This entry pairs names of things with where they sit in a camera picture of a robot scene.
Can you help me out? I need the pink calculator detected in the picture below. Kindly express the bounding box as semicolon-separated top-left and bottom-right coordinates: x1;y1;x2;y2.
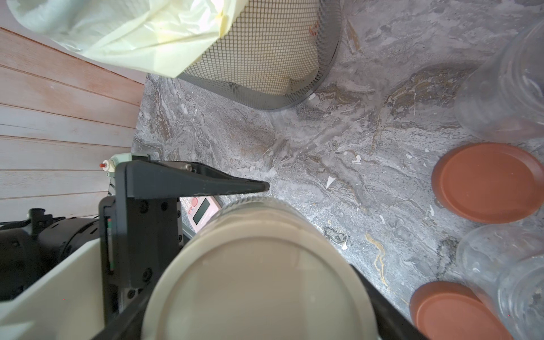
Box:
180;196;221;233

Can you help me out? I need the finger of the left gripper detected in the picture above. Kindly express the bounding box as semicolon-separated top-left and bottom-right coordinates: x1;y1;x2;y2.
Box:
116;160;270;200

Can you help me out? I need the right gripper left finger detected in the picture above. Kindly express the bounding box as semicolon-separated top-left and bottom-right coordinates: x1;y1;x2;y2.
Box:
93;290;152;340

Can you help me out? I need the glass oatmeal jar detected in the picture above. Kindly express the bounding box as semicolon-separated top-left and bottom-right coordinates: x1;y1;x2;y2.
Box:
454;19;543;143

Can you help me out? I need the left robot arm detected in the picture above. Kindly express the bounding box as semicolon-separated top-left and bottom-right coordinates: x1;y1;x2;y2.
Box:
1;160;269;339

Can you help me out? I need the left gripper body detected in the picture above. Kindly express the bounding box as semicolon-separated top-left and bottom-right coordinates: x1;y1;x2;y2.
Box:
99;196;183;323

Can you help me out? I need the brown jar lid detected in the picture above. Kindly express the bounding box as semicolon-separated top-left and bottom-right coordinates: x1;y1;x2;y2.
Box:
432;143;543;224
409;281;512;340

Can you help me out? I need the oatmeal jar with brown lid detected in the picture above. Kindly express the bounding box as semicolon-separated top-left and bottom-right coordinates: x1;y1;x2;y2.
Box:
456;224;543;339

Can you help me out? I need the cream jar lid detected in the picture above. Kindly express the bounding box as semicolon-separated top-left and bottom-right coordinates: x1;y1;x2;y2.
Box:
142;222;378;339

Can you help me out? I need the oatmeal jar with cream lid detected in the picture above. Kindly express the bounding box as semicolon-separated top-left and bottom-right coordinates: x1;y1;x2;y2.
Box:
196;196;317;237

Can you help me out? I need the grey trash bin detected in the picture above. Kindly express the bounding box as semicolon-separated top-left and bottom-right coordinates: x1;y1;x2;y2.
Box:
179;0;341;111

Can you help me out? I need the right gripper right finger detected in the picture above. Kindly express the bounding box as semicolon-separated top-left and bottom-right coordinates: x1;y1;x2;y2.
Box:
351;265;427;340

